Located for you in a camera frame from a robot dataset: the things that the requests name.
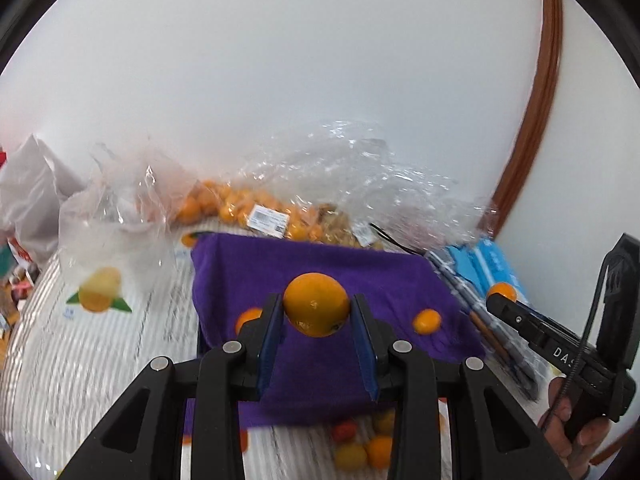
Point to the white plastic bag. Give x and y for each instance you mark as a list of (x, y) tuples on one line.
[(30, 195)]

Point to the blue tissue pack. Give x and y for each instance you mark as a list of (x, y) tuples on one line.
[(492, 265)]

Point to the white printed table cover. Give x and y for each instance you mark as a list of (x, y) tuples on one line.
[(100, 360)]

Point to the large orange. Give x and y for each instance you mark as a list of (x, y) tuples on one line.
[(316, 304)]

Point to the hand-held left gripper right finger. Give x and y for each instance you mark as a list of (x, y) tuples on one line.
[(365, 355)]

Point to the grey plaid pouch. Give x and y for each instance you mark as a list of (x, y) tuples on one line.
[(480, 320)]

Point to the clear bag of oranges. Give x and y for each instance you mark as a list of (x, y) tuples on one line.
[(250, 205)]

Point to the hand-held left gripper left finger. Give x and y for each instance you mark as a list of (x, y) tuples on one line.
[(270, 350)]

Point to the brown wooden door frame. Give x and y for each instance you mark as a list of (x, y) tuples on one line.
[(537, 110)]

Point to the bag of brown fruit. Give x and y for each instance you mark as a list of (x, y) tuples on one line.
[(340, 227)]

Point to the crumpled clear plastic bag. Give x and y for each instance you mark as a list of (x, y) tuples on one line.
[(375, 180)]

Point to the person's right hand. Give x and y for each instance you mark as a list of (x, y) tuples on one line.
[(590, 435)]

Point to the small yellow fruit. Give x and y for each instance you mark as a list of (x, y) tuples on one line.
[(350, 455)]

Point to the purple towel-lined tray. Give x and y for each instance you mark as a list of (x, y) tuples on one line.
[(315, 370)]

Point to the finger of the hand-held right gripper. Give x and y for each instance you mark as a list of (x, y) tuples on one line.
[(520, 322)]

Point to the small orange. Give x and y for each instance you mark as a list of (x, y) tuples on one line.
[(427, 321), (502, 291), (247, 319), (379, 451)]

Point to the small red fruit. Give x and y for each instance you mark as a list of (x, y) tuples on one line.
[(345, 430)]

